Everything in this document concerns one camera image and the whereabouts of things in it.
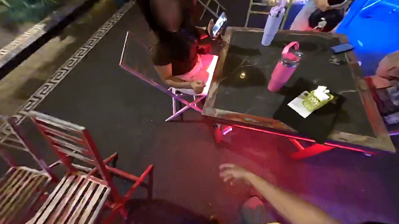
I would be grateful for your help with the person's right hand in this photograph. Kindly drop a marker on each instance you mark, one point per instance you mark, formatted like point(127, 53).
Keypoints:
point(240, 173)

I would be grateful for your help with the person's right fingers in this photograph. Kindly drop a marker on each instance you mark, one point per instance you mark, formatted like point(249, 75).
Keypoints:
point(227, 171)

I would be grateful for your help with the person's right forearm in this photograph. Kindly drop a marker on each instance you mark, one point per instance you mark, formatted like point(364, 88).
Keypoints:
point(293, 204)

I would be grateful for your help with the person's legs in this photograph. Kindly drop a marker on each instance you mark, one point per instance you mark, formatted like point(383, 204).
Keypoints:
point(254, 213)

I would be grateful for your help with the flat white napkin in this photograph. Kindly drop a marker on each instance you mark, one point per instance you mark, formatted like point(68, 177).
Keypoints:
point(301, 106)

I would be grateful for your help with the green napkin holder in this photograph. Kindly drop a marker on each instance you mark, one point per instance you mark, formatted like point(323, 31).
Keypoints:
point(311, 102)

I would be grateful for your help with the wooden slatted folding chair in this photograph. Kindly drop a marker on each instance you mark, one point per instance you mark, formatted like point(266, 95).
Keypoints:
point(82, 194)
point(12, 190)

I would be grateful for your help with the crumpled white napkins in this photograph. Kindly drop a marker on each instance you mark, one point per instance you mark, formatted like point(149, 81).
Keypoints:
point(321, 93)

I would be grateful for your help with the white folding chair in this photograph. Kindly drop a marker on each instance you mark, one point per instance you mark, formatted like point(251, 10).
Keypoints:
point(143, 72)

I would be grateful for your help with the phone with lit screen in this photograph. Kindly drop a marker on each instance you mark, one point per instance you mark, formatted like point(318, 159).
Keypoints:
point(219, 25)

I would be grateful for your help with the pale lavender tumbler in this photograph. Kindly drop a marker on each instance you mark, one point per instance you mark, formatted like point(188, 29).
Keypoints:
point(272, 28)

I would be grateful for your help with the bunch of keys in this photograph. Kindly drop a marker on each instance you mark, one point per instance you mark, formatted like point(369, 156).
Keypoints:
point(334, 60)

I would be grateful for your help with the green metal folding chair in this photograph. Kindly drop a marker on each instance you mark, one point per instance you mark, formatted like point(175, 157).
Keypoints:
point(258, 12)

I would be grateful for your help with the dark flat phone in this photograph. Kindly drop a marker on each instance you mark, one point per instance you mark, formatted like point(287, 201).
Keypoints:
point(342, 48)

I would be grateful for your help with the black handbag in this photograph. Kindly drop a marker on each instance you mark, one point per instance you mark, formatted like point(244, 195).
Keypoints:
point(325, 20)

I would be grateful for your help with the green plant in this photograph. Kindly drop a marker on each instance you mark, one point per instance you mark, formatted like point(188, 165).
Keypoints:
point(30, 2)

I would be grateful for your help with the dark table with wooden frame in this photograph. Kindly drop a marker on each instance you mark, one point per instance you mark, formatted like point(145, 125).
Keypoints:
point(246, 97)

